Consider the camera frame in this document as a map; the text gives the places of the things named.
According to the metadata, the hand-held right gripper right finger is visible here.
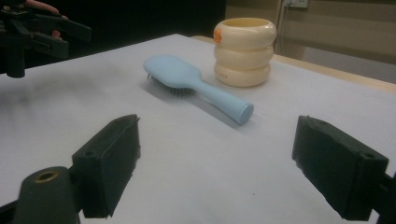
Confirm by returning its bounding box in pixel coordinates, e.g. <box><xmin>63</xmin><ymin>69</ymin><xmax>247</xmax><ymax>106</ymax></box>
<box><xmin>291</xmin><ymin>115</ymin><xmax>390</xmax><ymax>222</ymax></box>

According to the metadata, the light blue hairbrush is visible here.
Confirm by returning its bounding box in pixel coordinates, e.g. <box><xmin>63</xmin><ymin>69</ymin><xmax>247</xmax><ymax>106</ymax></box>
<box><xmin>143</xmin><ymin>54</ymin><xmax>255</xmax><ymax>127</ymax></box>

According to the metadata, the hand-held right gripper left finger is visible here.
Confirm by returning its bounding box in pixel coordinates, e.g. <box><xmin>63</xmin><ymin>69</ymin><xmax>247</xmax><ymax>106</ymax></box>
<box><xmin>71</xmin><ymin>114</ymin><xmax>142</xmax><ymax>219</ymax></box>

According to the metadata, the cream ringed round container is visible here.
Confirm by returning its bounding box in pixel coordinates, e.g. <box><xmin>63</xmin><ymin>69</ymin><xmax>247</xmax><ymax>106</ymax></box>
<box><xmin>213</xmin><ymin>17</ymin><xmax>277</xmax><ymax>88</ymax></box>

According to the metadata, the white wall socket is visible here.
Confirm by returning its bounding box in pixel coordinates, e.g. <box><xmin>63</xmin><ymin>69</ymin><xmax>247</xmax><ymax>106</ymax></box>
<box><xmin>283</xmin><ymin>0</ymin><xmax>310</xmax><ymax>9</ymax></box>

